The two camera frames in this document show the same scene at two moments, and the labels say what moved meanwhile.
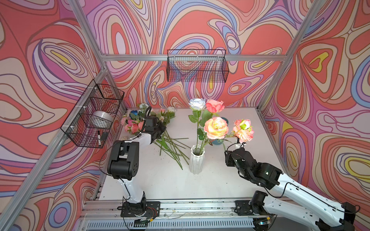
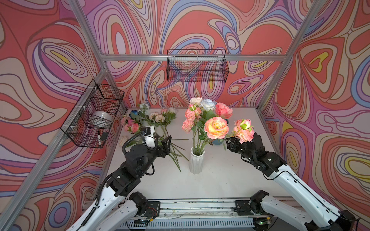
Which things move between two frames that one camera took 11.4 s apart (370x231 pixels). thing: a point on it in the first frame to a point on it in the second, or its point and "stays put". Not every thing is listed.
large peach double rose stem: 217,128 stays put
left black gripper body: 159,129 to 151,155
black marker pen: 99,138 stays put
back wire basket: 197,65 stays put
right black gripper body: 231,162 to 236,146
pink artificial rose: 213,106 to 223,111
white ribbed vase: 196,160 stays put
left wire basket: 89,123 stays put
